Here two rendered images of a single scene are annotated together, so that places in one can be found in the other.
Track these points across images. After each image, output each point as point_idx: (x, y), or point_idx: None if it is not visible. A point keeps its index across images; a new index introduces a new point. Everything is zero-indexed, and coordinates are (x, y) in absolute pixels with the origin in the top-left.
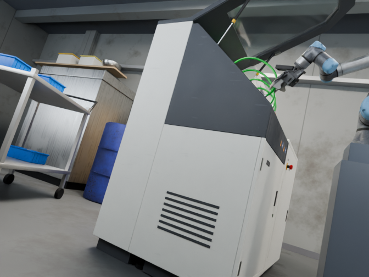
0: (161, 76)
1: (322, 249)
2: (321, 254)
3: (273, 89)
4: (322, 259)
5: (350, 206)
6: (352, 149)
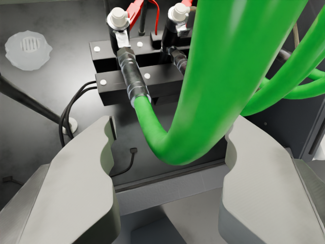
0: None
1: (166, 242)
2: (167, 239)
3: (145, 139)
4: (156, 242)
5: None
6: None
